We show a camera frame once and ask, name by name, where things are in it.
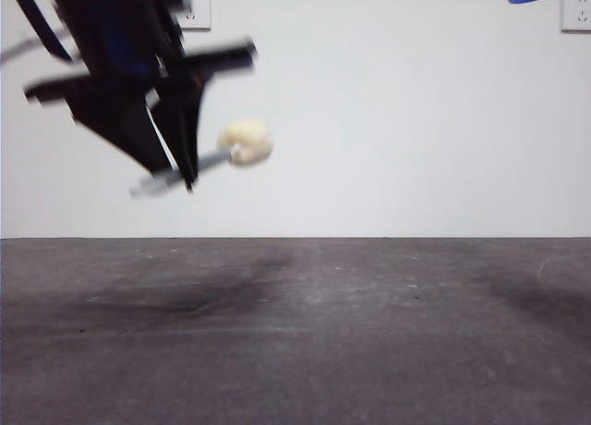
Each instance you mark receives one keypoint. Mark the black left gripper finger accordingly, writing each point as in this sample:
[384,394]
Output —
[124,129]
[182,120]

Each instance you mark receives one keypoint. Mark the white wall socket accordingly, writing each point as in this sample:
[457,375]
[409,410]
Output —
[201,14]
[577,16]

